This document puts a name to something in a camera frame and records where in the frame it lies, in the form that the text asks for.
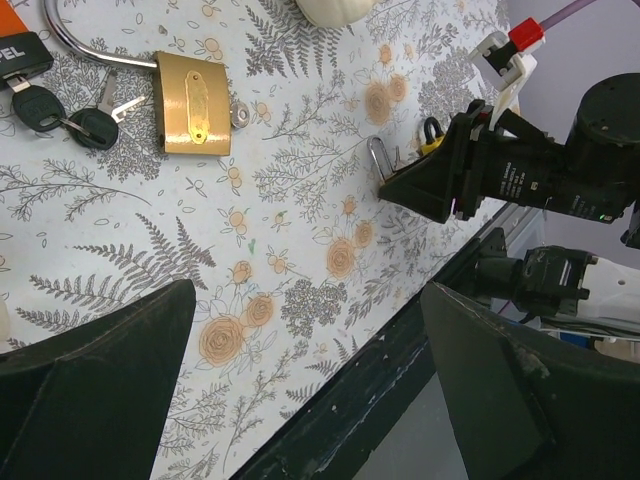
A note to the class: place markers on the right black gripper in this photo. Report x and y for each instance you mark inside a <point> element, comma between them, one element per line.
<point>452,173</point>

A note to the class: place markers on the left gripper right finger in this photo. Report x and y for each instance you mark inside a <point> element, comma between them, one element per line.
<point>524,405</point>

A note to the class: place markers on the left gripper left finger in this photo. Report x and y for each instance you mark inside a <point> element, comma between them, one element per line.
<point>91,403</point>

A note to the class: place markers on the yellow padlock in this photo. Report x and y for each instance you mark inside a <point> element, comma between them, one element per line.
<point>433,135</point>

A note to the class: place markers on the small brass padlock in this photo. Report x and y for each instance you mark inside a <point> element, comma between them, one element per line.
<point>382,161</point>

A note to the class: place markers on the large brass padlock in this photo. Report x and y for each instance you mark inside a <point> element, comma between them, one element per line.
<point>192,99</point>

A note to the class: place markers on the orange padlock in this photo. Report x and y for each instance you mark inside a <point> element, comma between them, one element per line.
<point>23,54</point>

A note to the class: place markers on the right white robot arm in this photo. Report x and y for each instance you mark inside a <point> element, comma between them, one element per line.
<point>594,176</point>

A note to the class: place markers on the silver key in large padlock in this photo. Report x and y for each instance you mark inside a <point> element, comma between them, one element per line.
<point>239,114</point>

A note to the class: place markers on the black key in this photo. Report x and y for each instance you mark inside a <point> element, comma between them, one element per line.
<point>92,127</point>

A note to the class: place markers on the floral table mat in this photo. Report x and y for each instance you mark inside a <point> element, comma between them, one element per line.
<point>295,261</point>

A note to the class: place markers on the yellow napa cabbage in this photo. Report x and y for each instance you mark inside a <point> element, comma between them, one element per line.
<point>335,13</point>

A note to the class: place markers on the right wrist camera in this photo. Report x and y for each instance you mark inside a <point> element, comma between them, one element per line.
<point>506,61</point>

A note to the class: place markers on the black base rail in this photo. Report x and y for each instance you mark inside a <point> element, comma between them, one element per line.
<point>334,432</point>

